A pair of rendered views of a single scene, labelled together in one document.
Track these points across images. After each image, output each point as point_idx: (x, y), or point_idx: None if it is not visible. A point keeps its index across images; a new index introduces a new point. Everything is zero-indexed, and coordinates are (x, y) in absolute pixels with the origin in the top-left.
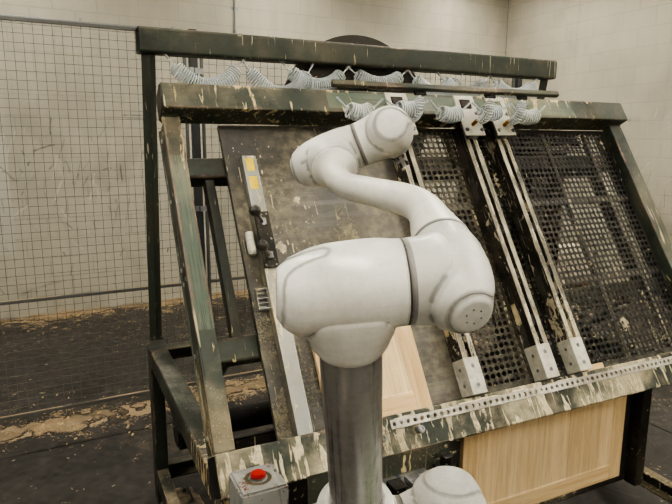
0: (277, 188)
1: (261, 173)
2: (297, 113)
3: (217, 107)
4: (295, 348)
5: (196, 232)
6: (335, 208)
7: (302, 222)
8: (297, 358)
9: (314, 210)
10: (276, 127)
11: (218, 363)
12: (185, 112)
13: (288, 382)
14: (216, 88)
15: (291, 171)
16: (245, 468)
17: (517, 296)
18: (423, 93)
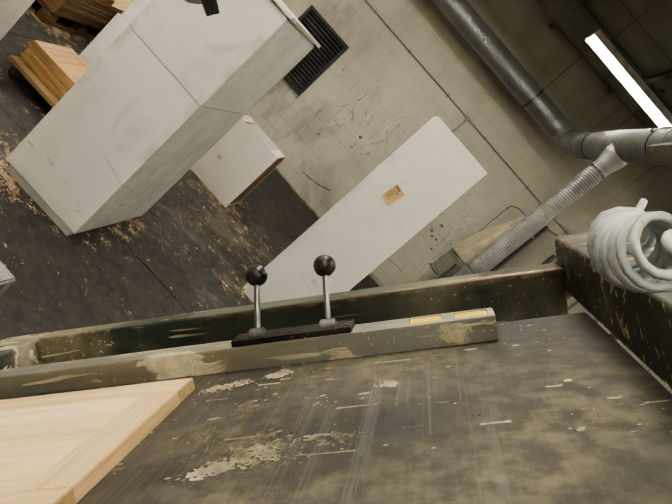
0: (425, 364)
1: (466, 349)
2: (639, 302)
3: (577, 250)
4: (80, 366)
5: (335, 297)
6: (343, 433)
7: (324, 391)
8: (64, 368)
9: (350, 404)
10: (624, 354)
11: (141, 323)
12: (564, 257)
13: (45, 364)
14: (629, 243)
15: (476, 375)
16: (7, 344)
17: None
18: None
